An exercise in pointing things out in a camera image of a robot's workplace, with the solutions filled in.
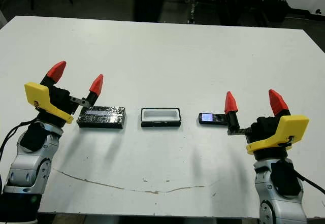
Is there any black bag with tools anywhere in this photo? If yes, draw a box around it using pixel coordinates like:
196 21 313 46
263 0 289 23

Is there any black box base white lining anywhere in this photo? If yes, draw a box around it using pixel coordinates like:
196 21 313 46
140 107 181 127

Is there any glossy black box lid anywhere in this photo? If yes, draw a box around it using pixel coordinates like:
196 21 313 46
77 106 127 130

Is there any metal stand pole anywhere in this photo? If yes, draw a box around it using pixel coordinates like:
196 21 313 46
187 2 198 24

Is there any small black camera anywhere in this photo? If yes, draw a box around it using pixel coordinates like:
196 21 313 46
198 112 229 125

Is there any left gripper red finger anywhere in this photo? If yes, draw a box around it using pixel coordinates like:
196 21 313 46
84 74 104 108
40 60 67 87

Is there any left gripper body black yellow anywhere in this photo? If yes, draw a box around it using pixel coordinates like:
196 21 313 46
24 81 89 128

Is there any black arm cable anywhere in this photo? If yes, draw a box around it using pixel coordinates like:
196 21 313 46
294 172 325 194
0 121 34 158

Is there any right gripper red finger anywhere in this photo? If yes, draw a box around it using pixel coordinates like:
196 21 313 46
268 89 291 119
225 91 241 131

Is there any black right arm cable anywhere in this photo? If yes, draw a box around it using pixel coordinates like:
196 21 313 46
294 172 325 194

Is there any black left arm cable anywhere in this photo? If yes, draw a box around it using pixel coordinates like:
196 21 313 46
0 121 34 158

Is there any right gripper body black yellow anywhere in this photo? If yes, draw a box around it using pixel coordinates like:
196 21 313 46
227 114 310 161

